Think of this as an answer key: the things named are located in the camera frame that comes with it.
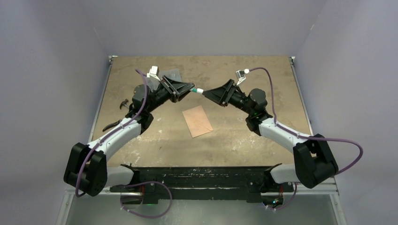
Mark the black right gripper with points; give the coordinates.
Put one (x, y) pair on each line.
(223, 94)

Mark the clear plastic organizer box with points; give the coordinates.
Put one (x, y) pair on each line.
(154, 83)

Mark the green white glue stick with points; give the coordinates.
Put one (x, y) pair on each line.
(197, 90)

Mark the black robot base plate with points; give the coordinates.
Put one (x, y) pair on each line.
(153, 198)

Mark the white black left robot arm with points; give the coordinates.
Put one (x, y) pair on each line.
(87, 170)

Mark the aluminium frame rail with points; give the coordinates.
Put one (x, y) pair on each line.
(224, 182)

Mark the black pliers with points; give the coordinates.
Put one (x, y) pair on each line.
(111, 125)

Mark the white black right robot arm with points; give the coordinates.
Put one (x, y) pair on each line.
(313, 158)

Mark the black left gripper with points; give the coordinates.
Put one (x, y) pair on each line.
(173, 88)

